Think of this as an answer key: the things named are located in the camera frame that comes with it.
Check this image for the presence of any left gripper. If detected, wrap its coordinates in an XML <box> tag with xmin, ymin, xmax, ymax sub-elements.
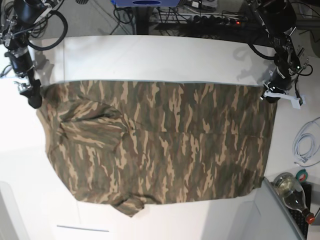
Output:
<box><xmin>263</xmin><ymin>66</ymin><xmax>293</xmax><ymax>103</ymax></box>

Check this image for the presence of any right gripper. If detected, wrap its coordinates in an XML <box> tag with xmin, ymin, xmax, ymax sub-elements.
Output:
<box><xmin>4</xmin><ymin>49</ymin><xmax>43</xmax><ymax>109</ymax></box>

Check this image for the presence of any black power strip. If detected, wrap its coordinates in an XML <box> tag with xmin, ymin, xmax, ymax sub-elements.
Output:
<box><xmin>190</xmin><ymin>14</ymin><xmax>242</xmax><ymax>27</ymax></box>

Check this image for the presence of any camouflage t-shirt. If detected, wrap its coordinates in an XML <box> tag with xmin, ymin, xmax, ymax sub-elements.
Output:
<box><xmin>37</xmin><ymin>80</ymin><xmax>277</xmax><ymax>217</ymax></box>

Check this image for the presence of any green tape roll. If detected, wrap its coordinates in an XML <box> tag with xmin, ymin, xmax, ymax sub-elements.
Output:
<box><xmin>295</xmin><ymin>169</ymin><xmax>308</xmax><ymax>183</ymax></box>

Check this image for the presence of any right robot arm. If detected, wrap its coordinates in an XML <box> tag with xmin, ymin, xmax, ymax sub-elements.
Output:
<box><xmin>0</xmin><ymin>0</ymin><xmax>68</xmax><ymax>109</ymax></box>

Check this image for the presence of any clear glass bottle red cap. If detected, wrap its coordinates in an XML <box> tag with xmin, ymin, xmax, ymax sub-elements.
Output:
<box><xmin>273</xmin><ymin>172</ymin><xmax>316</xmax><ymax>225</ymax></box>

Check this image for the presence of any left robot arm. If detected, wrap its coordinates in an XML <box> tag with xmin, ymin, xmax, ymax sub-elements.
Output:
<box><xmin>247</xmin><ymin>0</ymin><xmax>313</xmax><ymax>109</ymax></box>

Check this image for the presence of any blue box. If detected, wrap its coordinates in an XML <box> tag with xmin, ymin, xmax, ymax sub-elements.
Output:
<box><xmin>111</xmin><ymin>0</ymin><xmax>186</xmax><ymax>7</ymax></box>

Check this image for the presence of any coiled white cable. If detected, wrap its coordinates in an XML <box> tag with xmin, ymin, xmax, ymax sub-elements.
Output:
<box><xmin>292</xmin><ymin>118</ymin><xmax>320</xmax><ymax>167</ymax></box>

